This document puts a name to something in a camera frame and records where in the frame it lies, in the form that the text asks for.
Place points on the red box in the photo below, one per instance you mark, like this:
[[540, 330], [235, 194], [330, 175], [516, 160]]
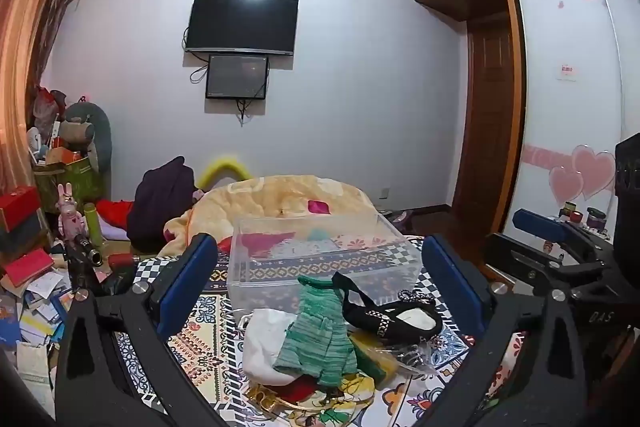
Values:
[[19, 207]]

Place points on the white wall socket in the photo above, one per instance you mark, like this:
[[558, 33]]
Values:
[[384, 192]]

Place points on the pile of papers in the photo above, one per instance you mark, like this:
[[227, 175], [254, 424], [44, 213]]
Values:
[[35, 322]]

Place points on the clear plastic bag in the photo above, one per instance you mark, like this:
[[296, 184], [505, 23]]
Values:
[[412, 357]]

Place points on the pink bunny toy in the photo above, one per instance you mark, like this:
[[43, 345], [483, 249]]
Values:
[[69, 214]]

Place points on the yellow foam tube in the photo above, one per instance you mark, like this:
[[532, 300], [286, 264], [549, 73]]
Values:
[[220, 168]]

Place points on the green bottle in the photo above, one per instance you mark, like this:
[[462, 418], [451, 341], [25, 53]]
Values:
[[92, 229]]

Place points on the black studded soft shoe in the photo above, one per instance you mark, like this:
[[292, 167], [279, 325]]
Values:
[[385, 319]]

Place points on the grey plush toy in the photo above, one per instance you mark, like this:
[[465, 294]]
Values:
[[82, 127]]

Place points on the small black monitor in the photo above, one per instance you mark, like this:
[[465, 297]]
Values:
[[236, 77]]

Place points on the purple slipper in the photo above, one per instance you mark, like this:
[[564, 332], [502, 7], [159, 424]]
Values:
[[398, 220]]

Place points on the dark jar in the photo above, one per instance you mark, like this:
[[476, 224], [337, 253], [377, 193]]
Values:
[[596, 218]]

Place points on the white cloth pouch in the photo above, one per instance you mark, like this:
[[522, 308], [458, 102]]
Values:
[[262, 342]]

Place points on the brown wooden door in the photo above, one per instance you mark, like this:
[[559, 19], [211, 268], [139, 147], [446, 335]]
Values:
[[487, 122]]

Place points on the white paper label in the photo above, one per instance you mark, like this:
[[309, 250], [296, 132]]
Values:
[[566, 73]]

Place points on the red cloth piece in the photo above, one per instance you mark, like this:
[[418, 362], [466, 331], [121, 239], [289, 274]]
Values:
[[297, 391]]

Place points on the red book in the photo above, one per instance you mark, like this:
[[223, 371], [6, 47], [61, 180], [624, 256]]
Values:
[[27, 268]]

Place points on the red jar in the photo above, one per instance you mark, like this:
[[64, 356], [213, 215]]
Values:
[[576, 216]]

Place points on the dark purple clothes pile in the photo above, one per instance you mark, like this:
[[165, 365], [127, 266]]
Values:
[[157, 202]]

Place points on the black metal flashlight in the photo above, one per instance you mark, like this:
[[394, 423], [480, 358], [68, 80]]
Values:
[[89, 251]]

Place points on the yellow green sponge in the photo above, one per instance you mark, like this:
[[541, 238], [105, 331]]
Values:
[[374, 363]]

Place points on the green paper bag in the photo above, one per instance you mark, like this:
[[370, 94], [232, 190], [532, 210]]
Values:
[[75, 182]]

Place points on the red cylinder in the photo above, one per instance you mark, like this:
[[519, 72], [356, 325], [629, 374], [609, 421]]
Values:
[[122, 260]]

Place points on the clear plastic storage box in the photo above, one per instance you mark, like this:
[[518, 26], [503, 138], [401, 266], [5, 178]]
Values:
[[320, 267]]

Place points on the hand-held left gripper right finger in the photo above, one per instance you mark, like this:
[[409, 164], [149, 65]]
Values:
[[457, 287]]

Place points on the green knitted cloth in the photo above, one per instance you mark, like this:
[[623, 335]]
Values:
[[315, 337]]

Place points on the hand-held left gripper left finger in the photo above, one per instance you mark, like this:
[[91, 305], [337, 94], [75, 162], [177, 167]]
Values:
[[187, 287]]

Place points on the patterned bed sheet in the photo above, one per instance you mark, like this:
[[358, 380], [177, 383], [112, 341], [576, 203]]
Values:
[[210, 337]]

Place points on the brown curtain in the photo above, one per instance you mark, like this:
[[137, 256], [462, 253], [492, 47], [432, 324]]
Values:
[[27, 57]]

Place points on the wooden wardrobe with heart stickers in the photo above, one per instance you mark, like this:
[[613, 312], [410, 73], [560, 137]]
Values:
[[555, 57]]

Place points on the red garment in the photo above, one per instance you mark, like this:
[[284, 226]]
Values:
[[115, 212]]

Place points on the yellow floral scrunchie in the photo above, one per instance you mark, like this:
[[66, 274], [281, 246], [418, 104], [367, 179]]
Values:
[[350, 397]]

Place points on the red plastic bag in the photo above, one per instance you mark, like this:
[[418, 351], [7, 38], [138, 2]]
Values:
[[46, 107]]

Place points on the yellow fleece blanket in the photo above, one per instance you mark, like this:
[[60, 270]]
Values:
[[280, 199]]

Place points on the wall-mounted black television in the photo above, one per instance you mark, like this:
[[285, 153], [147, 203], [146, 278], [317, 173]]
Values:
[[242, 23]]

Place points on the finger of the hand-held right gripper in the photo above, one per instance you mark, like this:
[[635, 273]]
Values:
[[520, 259], [540, 222]]

